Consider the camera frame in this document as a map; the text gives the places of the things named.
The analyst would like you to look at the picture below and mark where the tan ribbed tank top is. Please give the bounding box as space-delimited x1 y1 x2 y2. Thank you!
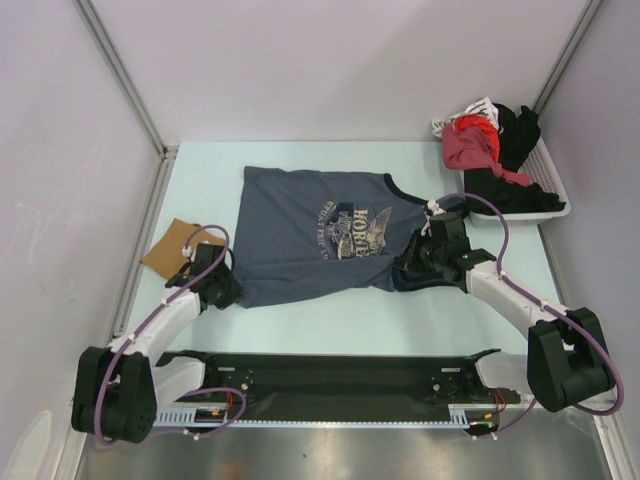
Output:
140 218 200 279

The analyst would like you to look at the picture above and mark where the blue printed garment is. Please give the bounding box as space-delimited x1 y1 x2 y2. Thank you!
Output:
232 166 449 308

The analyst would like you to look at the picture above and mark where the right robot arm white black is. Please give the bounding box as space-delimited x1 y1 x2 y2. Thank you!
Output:
394 213 624 414

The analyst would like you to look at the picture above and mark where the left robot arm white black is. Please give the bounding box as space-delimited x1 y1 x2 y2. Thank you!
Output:
71 243 243 444

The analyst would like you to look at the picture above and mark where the pink garment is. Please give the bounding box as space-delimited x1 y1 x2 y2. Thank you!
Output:
442 125 503 177

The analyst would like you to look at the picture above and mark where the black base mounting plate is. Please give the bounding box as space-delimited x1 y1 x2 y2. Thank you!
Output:
185 350 521 422

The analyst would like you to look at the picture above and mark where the red garment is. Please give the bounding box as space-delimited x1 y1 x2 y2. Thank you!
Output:
453 115 532 186

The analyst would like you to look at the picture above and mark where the white black printed garment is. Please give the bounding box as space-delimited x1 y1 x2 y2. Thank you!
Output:
431 97 500 138

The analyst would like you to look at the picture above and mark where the front aluminium frame rail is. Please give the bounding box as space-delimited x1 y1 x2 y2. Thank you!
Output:
69 364 619 409

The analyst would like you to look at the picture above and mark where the left side aluminium rail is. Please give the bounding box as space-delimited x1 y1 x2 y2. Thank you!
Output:
107 145 179 341

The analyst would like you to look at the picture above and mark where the left aluminium frame post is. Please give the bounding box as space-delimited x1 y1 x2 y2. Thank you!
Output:
72 0 168 159

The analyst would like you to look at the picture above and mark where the aluminium frame post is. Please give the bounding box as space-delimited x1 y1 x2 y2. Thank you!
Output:
72 0 168 159
533 0 607 116

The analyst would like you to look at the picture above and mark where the white slotted cable duct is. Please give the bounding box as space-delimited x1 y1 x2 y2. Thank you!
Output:
153 406 497 431

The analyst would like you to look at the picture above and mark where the right aluminium frame post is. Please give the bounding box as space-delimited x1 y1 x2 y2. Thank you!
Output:
533 0 607 116

